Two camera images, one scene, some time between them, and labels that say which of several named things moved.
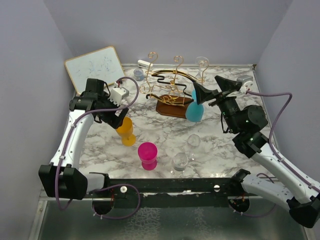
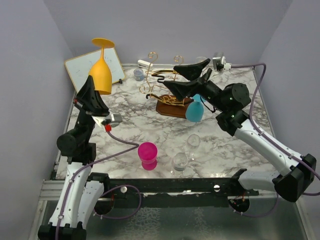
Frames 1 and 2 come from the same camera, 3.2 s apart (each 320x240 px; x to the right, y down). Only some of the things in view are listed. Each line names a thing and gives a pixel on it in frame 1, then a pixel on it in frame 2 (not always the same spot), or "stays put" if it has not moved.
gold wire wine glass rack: x=170 y=89 stays put
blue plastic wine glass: x=194 y=111 stays put
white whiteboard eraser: x=144 y=64 stays put
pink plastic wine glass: x=148 y=152 stays put
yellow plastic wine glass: x=125 y=130 → x=100 y=71
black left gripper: x=113 y=120 → x=90 y=102
